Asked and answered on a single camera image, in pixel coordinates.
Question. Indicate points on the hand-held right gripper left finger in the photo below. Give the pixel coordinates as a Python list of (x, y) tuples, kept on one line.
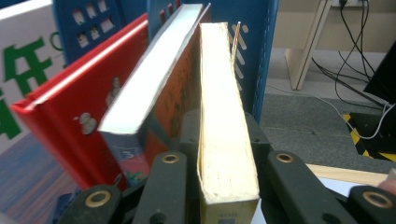
[(168, 189)]

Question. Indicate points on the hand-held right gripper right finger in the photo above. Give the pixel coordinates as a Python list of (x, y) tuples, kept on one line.
[(289, 189)]

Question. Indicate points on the yellow paperback book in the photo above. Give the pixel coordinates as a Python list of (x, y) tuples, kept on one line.
[(224, 124)]

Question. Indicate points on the dark blue illustrated novel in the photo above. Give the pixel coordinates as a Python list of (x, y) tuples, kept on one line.
[(149, 87)]

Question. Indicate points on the red hardcover book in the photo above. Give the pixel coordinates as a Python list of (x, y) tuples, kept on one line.
[(71, 99)]

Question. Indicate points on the blue plastic file rack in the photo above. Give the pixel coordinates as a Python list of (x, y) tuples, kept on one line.
[(258, 46)]

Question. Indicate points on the striped-tape stand base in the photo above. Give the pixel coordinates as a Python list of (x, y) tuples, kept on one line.
[(376, 133)]

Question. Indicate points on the black curtain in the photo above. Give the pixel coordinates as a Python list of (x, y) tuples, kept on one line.
[(384, 77)]

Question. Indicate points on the beige wooden desk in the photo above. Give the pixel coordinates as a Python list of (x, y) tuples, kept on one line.
[(305, 37)]

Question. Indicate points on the white book green print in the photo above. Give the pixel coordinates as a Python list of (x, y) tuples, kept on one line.
[(25, 46)]

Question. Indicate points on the white wall socket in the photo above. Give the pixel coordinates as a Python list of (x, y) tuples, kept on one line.
[(350, 2)]

